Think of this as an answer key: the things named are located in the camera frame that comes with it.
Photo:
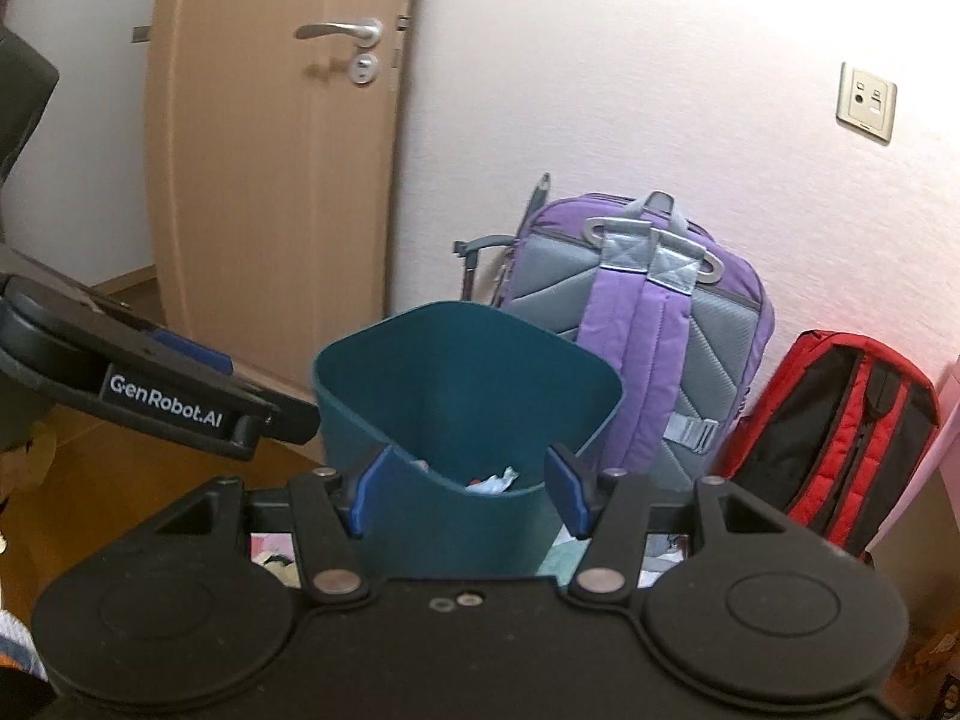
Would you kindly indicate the grey pole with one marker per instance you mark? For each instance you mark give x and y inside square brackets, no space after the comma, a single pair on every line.
[536,202]

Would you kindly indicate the dark teal plastic bin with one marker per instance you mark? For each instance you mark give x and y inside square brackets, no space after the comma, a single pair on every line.
[450,390]

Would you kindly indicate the beige wall socket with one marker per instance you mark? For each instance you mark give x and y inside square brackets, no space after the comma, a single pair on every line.
[866,101]

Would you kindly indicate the red black backpack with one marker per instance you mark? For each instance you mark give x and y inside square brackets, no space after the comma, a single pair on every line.
[825,435]

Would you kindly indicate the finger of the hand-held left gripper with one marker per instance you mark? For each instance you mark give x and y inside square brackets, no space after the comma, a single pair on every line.
[191,352]
[289,416]

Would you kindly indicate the person's striped clothing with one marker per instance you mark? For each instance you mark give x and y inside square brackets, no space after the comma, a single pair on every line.
[19,645]

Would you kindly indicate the light wooden door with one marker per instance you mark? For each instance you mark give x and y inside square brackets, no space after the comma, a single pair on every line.
[262,165]

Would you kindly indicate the purple grey backpack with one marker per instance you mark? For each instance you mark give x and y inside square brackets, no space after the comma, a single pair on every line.
[645,330]

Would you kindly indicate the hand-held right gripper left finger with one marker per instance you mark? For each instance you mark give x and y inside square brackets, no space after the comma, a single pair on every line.
[371,487]

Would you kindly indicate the grey strike plate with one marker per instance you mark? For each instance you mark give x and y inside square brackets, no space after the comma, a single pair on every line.
[141,34]

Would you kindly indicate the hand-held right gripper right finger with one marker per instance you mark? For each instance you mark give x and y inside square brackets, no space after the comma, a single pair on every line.
[566,491]

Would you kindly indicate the silver door lock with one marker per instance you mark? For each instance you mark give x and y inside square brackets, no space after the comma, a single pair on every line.
[363,68]

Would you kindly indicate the zigzag quilted blanket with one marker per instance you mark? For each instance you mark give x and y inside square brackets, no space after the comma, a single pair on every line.
[559,559]

